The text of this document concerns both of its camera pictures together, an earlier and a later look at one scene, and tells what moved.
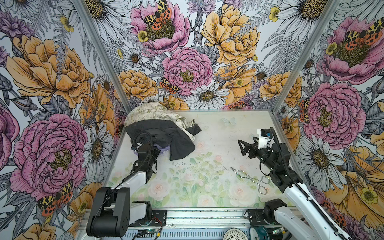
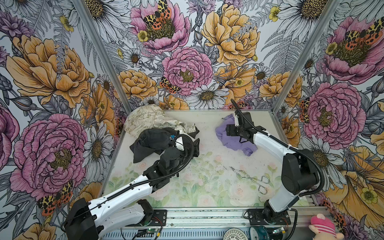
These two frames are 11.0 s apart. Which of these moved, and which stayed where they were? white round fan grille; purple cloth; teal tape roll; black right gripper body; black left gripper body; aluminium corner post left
Moved: black left gripper body; black right gripper body; purple cloth
Stayed: aluminium corner post left; white round fan grille; teal tape roll
